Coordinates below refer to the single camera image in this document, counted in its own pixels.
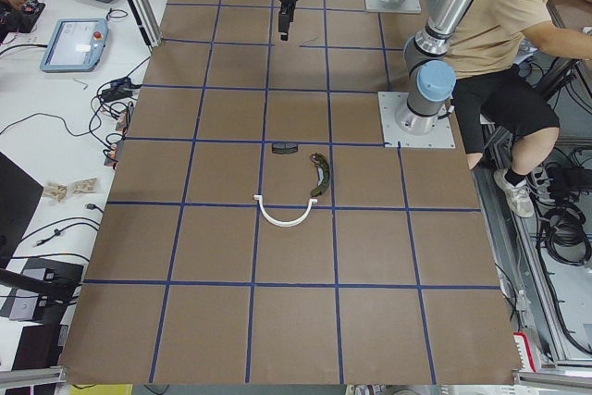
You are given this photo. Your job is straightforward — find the black monitor corner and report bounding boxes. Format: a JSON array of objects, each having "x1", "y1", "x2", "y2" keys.
[{"x1": 1, "y1": 154, "x2": 43, "y2": 268}]

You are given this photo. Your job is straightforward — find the small allen key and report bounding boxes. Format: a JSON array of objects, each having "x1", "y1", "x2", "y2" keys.
[{"x1": 72, "y1": 79, "x2": 89, "y2": 90}]

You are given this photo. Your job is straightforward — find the black brake pad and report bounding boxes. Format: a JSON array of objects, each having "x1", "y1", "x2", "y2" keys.
[{"x1": 271, "y1": 142, "x2": 299, "y2": 154}]

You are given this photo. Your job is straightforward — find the black box on desk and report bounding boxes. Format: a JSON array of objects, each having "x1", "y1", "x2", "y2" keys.
[{"x1": 1, "y1": 0, "x2": 45, "y2": 42}]

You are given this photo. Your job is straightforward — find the near blue teach pendant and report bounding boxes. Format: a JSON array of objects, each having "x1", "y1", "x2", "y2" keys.
[{"x1": 40, "y1": 18, "x2": 109, "y2": 73}]

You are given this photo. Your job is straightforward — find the bags of small parts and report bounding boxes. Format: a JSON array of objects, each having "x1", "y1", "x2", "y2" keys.
[{"x1": 42, "y1": 178, "x2": 100, "y2": 203}]

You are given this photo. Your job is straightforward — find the white curved plastic bracket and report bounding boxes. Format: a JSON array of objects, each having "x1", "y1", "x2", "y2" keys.
[{"x1": 253, "y1": 194, "x2": 318, "y2": 228}]

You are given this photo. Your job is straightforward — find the olive curved brake shoe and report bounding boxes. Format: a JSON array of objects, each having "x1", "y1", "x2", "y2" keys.
[{"x1": 310, "y1": 153, "x2": 331, "y2": 198}]

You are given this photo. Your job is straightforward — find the person in beige shirt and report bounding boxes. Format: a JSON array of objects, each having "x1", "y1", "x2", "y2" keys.
[{"x1": 446, "y1": 0, "x2": 591, "y2": 218}]

